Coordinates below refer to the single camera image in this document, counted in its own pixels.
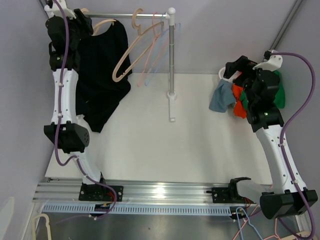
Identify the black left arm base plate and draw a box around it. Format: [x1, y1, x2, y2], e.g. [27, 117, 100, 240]
[78, 180, 124, 202]

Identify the beige hanger bottom right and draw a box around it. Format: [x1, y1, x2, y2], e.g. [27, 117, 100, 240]
[283, 231, 311, 240]

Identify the beige hanger on floor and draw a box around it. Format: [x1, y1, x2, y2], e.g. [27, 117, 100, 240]
[31, 213, 53, 240]

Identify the black t shirt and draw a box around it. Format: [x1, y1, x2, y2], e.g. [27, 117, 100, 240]
[75, 21, 131, 133]

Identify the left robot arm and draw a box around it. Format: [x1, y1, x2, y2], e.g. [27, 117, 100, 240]
[43, 4, 108, 201]

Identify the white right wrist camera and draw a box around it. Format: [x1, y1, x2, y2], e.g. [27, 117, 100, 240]
[252, 49, 283, 72]

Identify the white perforated plastic basket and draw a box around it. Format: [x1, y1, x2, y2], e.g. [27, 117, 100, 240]
[218, 67, 237, 83]

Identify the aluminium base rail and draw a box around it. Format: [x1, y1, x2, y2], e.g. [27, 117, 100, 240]
[31, 177, 276, 205]

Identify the grey-blue t shirt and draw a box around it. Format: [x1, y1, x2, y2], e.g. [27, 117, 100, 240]
[208, 79, 236, 113]

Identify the pink wire hanger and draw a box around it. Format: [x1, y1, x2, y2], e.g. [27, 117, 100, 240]
[233, 198, 281, 240]
[136, 11, 165, 87]

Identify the metal clothes rack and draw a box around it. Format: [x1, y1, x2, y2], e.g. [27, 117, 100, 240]
[43, 3, 182, 123]

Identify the green t shirt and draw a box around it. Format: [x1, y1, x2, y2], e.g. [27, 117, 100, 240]
[239, 70, 286, 110]

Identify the pink wire hanger on floor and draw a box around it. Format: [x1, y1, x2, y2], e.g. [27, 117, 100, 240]
[233, 198, 281, 240]

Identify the light blue wire hanger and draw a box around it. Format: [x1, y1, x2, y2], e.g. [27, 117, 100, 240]
[144, 13, 170, 87]

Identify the white slotted cable duct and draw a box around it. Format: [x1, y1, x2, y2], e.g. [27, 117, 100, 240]
[42, 203, 232, 217]

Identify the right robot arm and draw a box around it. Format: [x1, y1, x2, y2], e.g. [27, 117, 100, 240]
[223, 52, 318, 219]

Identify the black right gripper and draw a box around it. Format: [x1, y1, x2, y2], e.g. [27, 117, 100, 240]
[223, 56, 262, 107]

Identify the blue wire hanger on floor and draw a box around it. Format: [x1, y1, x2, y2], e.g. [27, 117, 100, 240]
[232, 207, 263, 240]

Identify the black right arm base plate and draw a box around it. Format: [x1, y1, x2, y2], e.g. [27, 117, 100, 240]
[206, 187, 248, 204]

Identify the orange t shirt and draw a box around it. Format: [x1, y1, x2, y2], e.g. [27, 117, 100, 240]
[232, 83, 247, 119]

